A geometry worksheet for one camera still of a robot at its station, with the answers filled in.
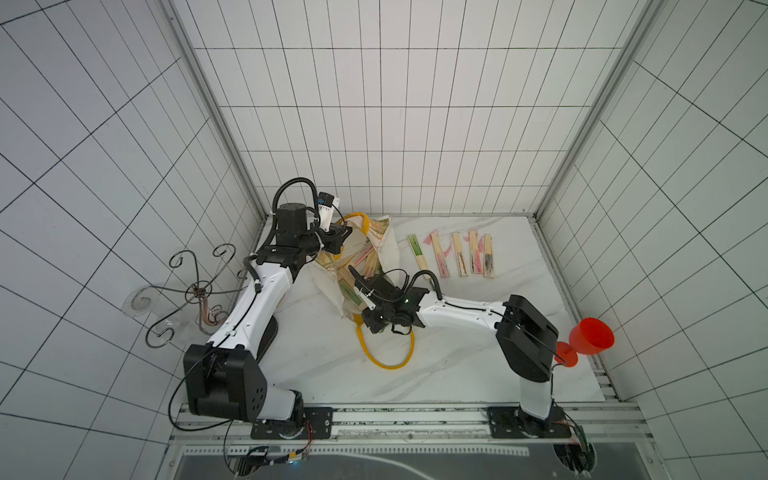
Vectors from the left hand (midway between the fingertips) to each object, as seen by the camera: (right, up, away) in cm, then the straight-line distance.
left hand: (348, 233), depth 80 cm
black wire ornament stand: (-30, -13, -18) cm, 37 cm away
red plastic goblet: (+61, -26, -7) cm, 67 cm away
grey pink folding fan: (+47, -12, +23) cm, 54 cm away
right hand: (+5, -22, +8) cm, 24 cm away
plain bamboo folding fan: (+38, -2, +34) cm, 51 cm away
